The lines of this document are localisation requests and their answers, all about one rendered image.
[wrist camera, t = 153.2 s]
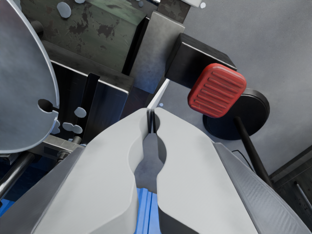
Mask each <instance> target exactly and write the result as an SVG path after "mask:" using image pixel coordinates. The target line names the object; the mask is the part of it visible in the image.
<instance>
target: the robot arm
mask: <svg viewBox="0 0 312 234"><path fill-rule="evenodd" d="M152 124H153V133H156V135H157V144H158V157H159V159H160V160H161V162H162V163H163V164H164V166H163V168H162V170H161V171H160V172H159V174H158V175H157V179H156V181H157V204H158V216H159V228H160V231H161V233H162V234H312V233H311V231H310V230H309V229H308V227H307V226H306V225H305V224H304V222H303V221H302V220H301V219H300V218H299V217H298V215H297V214H296V213H295V212H294V211H293V210H292V208H291V207H290V206H289V205H288V204H287V203H286V202H285V201H284V200H283V199H282V198H281V197H280V196H279V195H278V194H277V193H276V192H275V191H274V190H273V189H272V188H271V187H270V186H268V185H267V184H266V183H265V182H264V181H263V180H262V179H261V178H260V177H258V176H257V175H256V174H255V173H254V172H253V171H252V170H251V169H250V168H249V167H248V166H247V165H245V164H244V163H243V162H242V161H241V160H240V159H239V158H238V157H236V156H235V155H234V154H233V153H232V152H231V151H230V150H229V149H228V148H226V147H225V146H224V145H223V144H222V143H214V142H213V141H212V140H211V139H210V138H209V137H208V136H207V135H206V134H205V133H203V132H202V131H201V130H199V129H198V128H197V127H195V126H193V125H192V124H190V123H188V122H186V121H184V120H182V119H181V118H179V117H177V116H175V115H173V114H171V113H170V112H168V111H166V110H164V109H162V108H160V107H157V108H155V109H150V108H141V109H139V110H137V111H135V112H134V113H132V114H130V115H129V116H127V117H125V118H123V119H122V120H120V121H118V122H117V123H115V124H113V125H112V126H110V127H109V128H107V129H105V130H104V131H103V132H101V133H100V134H99V135H97V136H96V137H95V138H94V139H93V140H91V141H90V142H89V143H88V144H87V145H86V146H85V147H77V148H76V149H75V150H74V151H73V152H72V153H70V154H69V155H68V156H67V157H66V158H65V159H64V160H62V161H61V162H60V163H59V164H58V165H57V166H56V167H54V168H53V169H52V170H51V171H50V172H49V173H47V174H46V175H45V176H44V177H43V178H42V179H41V180H39V181H38V182H37V183H36V184H35V185H34V186H33V187H31V188H30V189H29V190H28V191H27V192H26V193H25V194H23V195H22V196H21V197H20V198H19V199H18V200H17V201H16V202H15V203H14V204H13V205H12V206H11V207H10V208H9V209H8V210H7V211H6V212H5V213H4V214H3V215H2V216H1V217H0V234H134V232H135V230H136V226H137V217H138V209H139V200H138V195H137V187H136V181H135V176H134V172H135V170H136V168H137V166H138V164H139V163H140V162H141V161H142V160H143V158H144V154H143V141H144V139H145V138H146V136H147V135H148V134H149V133H151V128H152Z"/></svg>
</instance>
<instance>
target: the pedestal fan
mask: <svg viewBox="0 0 312 234"><path fill-rule="evenodd" d="M269 114H270V105H269V102H268V100H267V98H266V97H265V96H264V95H263V94H262V93H260V92H259V91H256V90H253V89H249V88H246V89H245V90H244V92H243V93H242V95H241V96H240V97H239V98H238V99H237V101H236V102H235V103H234V104H233V106H232V107H231V108H230V109H229V111H228V112H227V113H226V114H225V115H224V116H222V117H220V118H212V117H209V116H206V115H203V124H204V126H205V129H206V130H207V131H208V132H209V133H210V134H211V135H213V136H214V137H216V138H219V139H223V140H242V142H243V145H244V147H245V149H246V152H247V154H248V156H249V159H250V161H251V163H252V166H253V168H254V170H255V173H256V175H257V176H258V177H260V178H261V179H262V180H263V181H264V182H265V183H266V184H267V185H268V186H270V187H271V188H272V189H273V190H274V191H275V192H276V190H275V188H274V186H273V184H272V182H271V180H270V178H269V176H268V174H267V172H266V170H265V167H264V165H263V163H262V161H261V159H260V157H259V155H258V153H257V151H256V149H255V147H254V145H253V143H252V141H251V139H250V136H251V135H253V134H254V133H256V132H257V131H258V130H260V129H261V128H262V126H263V125H264V124H265V123H266V121H267V119H268V117H269ZM234 151H238V152H239V153H240V154H241V155H242V156H243V154H242V153H241V152H240V151H239V150H234ZM234 151H232V153H233V152H234ZM243 157H244V156H243ZM244 159H245V160H246V158H245V157H244ZM246 162H247V163H248V165H249V167H250V169H251V170H252V171H253V169H252V167H251V166H250V164H249V162H248V161H247V160H246ZM253 172H254V171H253Z"/></svg>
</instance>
